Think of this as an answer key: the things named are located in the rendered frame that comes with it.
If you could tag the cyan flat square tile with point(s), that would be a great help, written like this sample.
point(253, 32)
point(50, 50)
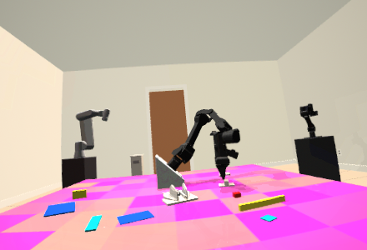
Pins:
point(268, 218)

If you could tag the blue flat bar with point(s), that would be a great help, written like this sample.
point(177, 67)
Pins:
point(135, 217)

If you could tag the yellow long bar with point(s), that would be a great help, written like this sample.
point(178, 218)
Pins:
point(261, 203)

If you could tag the cyan flat bar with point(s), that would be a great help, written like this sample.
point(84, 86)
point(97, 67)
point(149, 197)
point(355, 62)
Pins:
point(93, 224)

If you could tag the small red block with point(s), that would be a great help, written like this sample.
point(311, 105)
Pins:
point(236, 194)

